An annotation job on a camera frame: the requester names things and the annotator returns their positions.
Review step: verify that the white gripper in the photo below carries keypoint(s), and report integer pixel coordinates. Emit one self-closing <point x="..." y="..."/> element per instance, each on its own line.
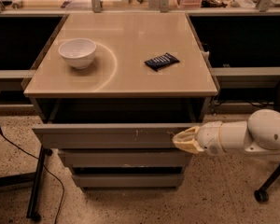
<point x="209" y="136"/>

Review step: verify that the grey top drawer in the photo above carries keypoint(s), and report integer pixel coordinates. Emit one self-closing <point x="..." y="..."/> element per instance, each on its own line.
<point x="117" y="135"/>

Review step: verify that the grey drawer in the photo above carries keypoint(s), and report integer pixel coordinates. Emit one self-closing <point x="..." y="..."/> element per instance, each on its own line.
<point x="128" y="181"/>
<point x="117" y="135"/>
<point x="125" y="158"/>

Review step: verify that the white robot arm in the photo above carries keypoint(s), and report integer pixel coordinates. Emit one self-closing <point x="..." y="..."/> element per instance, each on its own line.
<point x="258" y="137"/>

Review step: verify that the grey drawer cabinet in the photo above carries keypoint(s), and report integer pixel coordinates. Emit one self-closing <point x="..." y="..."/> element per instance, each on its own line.
<point x="117" y="87"/>

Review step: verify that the grey bottom drawer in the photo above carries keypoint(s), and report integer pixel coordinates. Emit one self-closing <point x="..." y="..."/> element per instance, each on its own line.
<point x="128" y="181"/>

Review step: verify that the grey middle drawer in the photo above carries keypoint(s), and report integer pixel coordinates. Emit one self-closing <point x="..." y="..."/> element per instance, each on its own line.
<point x="125" y="158"/>

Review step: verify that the dark blue snack packet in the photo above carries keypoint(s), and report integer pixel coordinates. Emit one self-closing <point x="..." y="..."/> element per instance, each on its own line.
<point x="157" y="63"/>

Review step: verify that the white ceramic bowl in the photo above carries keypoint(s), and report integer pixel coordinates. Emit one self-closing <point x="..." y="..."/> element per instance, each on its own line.
<point x="79" y="53"/>

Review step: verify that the black metal stand leg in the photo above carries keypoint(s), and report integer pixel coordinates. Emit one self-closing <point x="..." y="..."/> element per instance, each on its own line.
<point x="34" y="178"/>

